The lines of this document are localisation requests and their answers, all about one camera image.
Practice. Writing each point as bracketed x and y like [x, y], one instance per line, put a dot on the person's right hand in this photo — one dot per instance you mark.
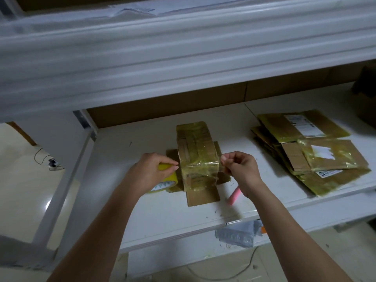
[244, 170]

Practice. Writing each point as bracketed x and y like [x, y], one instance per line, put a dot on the person's left hand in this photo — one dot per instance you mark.
[147, 173]

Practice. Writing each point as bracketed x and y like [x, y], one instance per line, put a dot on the yellow tape roll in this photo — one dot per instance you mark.
[165, 186]

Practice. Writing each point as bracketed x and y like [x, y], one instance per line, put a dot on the pink utility knife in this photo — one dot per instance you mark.
[235, 195]

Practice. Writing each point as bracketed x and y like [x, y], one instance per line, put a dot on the white metal shelf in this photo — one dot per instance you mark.
[135, 144]

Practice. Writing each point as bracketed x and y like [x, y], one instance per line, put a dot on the stack of cardboard boxes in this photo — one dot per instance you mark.
[311, 149]

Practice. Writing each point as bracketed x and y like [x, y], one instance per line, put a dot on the person's left forearm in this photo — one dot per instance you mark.
[91, 243]

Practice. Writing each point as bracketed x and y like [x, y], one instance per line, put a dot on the person's right forearm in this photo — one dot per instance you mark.
[294, 243]

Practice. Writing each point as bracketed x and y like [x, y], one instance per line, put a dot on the orange plastic object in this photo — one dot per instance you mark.
[264, 229]

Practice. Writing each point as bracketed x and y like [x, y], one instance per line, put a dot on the white power strip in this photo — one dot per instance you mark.
[55, 165]

